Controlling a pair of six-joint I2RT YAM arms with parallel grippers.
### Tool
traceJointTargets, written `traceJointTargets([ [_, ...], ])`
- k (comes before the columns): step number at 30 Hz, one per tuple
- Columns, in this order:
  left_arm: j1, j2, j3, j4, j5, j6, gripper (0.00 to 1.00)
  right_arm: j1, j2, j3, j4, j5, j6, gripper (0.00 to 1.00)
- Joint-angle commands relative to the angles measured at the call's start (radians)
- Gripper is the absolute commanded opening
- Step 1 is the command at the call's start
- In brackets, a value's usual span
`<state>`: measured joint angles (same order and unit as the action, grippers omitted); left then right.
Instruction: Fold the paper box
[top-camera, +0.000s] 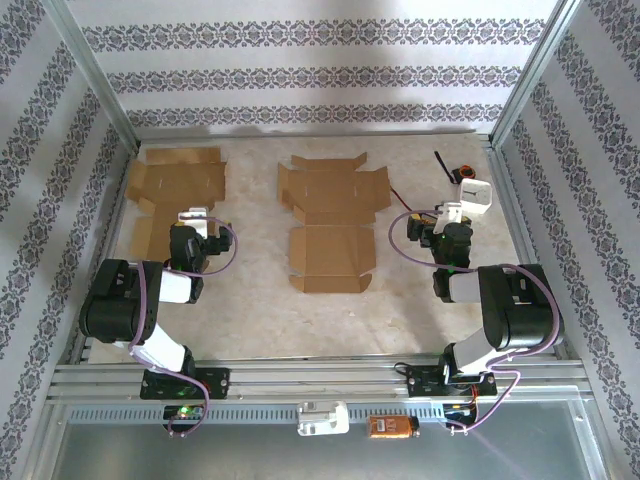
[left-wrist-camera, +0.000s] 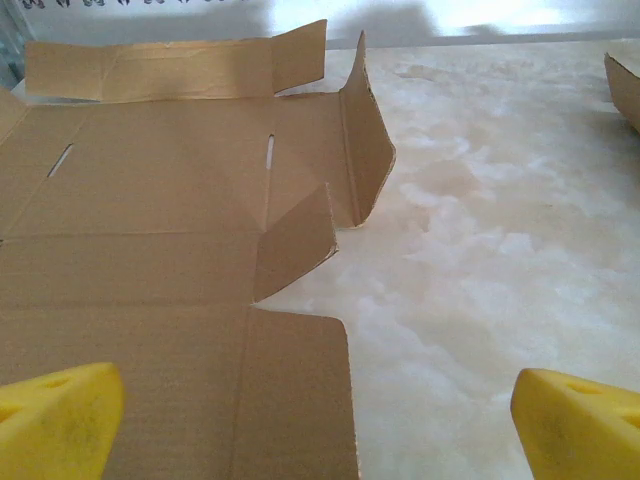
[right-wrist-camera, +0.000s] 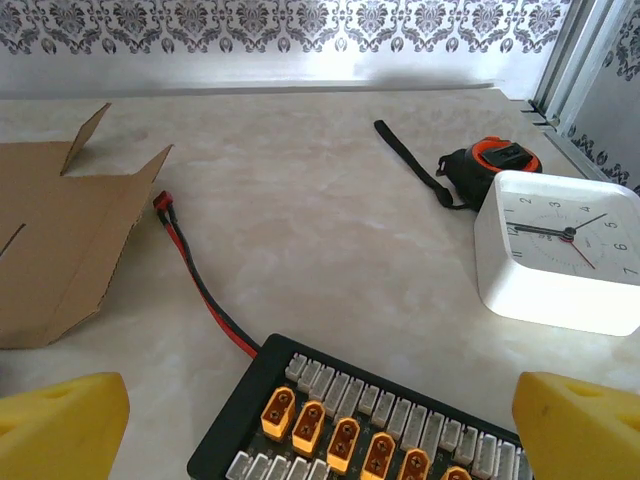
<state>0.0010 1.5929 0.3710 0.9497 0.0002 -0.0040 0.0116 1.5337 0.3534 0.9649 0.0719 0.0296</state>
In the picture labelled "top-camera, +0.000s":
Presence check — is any brown cardboard box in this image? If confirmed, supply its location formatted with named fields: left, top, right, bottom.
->
left=277, top=152, right=392, bottom=295
left=123, top=145, right=229, bottom=266

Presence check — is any white square clock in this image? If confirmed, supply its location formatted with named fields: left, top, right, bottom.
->
left=457, top=178, right=494, bottom=217

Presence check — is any controller board green light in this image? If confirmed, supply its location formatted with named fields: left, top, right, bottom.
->
left=163, top=404, right=205, bottom=421

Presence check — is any orange battery pack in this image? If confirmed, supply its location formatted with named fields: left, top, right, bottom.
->
left=366, top=415, right=419, bottom=441

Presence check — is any white plastic holder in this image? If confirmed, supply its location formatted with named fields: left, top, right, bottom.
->
left=296, top=399, right=350, bottom=438

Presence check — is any grey metal sheet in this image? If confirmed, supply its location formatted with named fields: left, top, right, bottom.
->
left=47, top=422, right=604, bottom=480

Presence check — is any thin red wire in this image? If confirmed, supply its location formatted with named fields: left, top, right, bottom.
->
left=388, top=185, right=414, bottom=213

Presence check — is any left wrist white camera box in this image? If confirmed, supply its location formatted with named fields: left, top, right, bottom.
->
left=177, top=206, right=221, bottom=236

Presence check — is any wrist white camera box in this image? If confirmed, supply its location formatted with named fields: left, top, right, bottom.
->
left=177, top=206, right=221, bottom=236
left=433, top=201, right=474, bottom=234

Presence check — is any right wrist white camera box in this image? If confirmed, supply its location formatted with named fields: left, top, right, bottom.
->
left=433, top=201, right=474, bottom=234

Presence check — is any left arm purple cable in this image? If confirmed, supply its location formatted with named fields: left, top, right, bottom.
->
left=127, top=217, right=240, bottom=439

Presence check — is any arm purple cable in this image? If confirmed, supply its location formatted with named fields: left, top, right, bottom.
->
left=127, top=217, right=240, bottom=439
left=389, top=212, right=565, bottom=436

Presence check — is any small black orange strap device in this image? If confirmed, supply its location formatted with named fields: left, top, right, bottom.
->
left=433, top=151, right=477, bottom=185

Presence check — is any aluminium side rail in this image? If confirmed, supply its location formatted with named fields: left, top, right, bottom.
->
left=74, top=142, right=142, bottom=364
left=487, top=142, right=571, bottom=361

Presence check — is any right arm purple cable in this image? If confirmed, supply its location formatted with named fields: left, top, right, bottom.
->
left=389, top=212, right=565, bottom=436

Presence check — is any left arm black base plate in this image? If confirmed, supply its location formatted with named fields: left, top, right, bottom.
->
left=139, top=367, right=231, bottom=401

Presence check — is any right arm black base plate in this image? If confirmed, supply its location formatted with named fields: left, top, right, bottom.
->
left=407, top=364, right=499, bottom=400

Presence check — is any aluminium mounting rail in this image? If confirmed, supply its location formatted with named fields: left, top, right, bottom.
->
left=47, top=355, right=589, bottom=402

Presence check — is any controller board with wires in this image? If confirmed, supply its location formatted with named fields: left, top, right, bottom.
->
left=442, top=399, right=481, bottom=424

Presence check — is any slotted grey cable duct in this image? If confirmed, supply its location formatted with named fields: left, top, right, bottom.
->
left=67, top=402, right=446, bottom=426

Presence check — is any aluminium frame post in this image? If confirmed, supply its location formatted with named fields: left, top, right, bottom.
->
left=42, top=0, right=142, bottom=151
left=487, top=0, right=586, bottom=147

